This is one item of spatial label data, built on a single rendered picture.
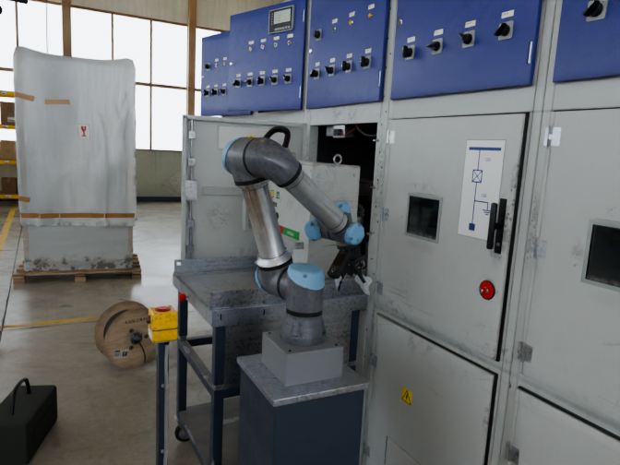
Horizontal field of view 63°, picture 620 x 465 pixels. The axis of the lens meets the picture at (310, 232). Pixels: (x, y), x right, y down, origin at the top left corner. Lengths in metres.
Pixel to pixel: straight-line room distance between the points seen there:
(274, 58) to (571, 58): 1.74
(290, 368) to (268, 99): 1.72
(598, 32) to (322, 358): 1.13
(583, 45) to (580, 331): 0.71
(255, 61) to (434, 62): 1.38
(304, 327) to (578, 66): 1.02
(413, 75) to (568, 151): 0.69
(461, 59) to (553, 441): 1.15
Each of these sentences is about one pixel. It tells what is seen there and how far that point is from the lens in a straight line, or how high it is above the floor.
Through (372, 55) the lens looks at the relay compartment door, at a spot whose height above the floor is 1.83.
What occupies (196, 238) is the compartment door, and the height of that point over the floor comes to 0.98.
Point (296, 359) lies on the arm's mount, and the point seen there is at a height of 0.83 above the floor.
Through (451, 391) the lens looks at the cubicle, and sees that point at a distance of 1.82.
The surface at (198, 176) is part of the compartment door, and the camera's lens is 2.55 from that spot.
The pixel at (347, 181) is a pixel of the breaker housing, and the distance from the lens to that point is 2.08.
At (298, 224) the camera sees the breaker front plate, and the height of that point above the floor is 1.13.
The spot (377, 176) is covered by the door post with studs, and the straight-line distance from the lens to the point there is 2.08.
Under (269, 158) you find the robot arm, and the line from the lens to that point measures 1.42.
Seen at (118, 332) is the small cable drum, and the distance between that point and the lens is 3.41.
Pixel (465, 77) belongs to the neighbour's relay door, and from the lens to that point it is 1.73.
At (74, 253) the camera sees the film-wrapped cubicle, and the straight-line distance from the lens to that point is 5.73.
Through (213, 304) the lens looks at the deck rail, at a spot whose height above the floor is 0.87.
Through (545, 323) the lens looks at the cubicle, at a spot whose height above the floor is 1.01.
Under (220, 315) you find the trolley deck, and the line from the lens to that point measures 1.88.
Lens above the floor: 1.44
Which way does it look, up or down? 9 degrees down
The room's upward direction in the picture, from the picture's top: 3 degrees clockwise
